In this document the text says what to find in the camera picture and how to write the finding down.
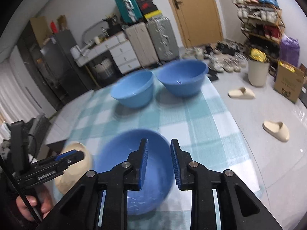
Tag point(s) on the cream trash bin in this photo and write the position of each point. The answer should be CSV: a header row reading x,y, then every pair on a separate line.
x,y
257,73

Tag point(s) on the shoe rack with shoes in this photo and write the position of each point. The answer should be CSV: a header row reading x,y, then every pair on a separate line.
x,y
262,24

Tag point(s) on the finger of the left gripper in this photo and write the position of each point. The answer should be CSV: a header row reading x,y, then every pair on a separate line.
x,y
63,155
49,164

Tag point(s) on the dark refrigerator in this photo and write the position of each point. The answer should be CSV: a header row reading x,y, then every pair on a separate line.
x,y
48,59

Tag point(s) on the woven laundry basket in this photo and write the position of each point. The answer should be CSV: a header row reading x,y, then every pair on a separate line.
x,y
104,70

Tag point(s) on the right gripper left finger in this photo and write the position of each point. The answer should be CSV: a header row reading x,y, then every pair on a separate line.
x,y
99,200

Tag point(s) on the beige slipper near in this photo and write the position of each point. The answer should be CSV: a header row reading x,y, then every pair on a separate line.
x,y
277,129

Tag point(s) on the teal suitcase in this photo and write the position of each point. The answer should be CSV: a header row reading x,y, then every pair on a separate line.
x,y
126,10

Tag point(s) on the large beige plate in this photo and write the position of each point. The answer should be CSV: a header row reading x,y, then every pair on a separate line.
x,y
75,171

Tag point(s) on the beige slipper far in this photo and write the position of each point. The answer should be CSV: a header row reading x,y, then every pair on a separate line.
x,y
241,93

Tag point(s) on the silver grey suitcase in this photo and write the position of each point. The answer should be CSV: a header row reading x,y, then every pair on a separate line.
x,y
163,38

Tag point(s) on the beige suitcase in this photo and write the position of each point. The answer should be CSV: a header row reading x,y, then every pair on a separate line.
x,y
141,42

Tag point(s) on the wooden door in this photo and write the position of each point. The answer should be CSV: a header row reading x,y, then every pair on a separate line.
x,y
198,21

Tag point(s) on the cardboard box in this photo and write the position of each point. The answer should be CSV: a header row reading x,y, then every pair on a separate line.
x,y
289,81

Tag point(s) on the beige slipper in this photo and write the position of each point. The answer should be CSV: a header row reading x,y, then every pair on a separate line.
x,y
241,93
277,129

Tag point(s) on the white drawer cabinet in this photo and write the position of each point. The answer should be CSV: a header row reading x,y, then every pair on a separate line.
x,y
118,45

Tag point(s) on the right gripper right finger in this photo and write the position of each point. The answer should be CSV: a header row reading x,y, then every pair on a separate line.
x,y
239,208

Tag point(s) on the teal checkered tablecloth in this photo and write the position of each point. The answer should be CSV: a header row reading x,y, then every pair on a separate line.
x,y
202,124

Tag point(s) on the person's left hand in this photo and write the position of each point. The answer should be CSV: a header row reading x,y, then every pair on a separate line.
x,y
45,200

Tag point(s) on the grey marble coffee table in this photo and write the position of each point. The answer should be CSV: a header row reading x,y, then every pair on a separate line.
x,y
58,132

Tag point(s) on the purple bag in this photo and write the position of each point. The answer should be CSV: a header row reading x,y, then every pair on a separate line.
x,y
289,50

